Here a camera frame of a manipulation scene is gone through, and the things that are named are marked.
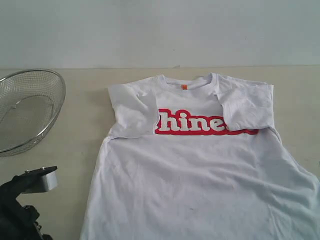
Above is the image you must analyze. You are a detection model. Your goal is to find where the white t-shirt red lettering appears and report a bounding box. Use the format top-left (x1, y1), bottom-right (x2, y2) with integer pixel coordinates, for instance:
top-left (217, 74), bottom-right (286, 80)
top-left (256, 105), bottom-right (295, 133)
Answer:
top-left (80, 73), bottom-right (320, 240)

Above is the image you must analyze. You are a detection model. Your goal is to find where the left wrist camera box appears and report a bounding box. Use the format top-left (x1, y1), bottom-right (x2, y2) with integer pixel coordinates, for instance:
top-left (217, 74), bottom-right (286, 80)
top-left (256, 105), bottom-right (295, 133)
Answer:
top-left (0, 166), bottom-right (58, 200)

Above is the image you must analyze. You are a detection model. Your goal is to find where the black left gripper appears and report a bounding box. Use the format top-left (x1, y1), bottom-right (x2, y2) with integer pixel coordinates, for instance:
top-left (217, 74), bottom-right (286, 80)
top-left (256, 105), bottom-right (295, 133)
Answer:
top-left (0, 197), bottom-right (52, 240)

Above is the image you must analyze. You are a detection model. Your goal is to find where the round metal mesh basket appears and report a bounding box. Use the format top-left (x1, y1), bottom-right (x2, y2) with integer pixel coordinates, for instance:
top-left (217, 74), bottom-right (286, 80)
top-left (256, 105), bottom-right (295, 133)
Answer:
top-left (0, 69), bottom-right (66, 157)

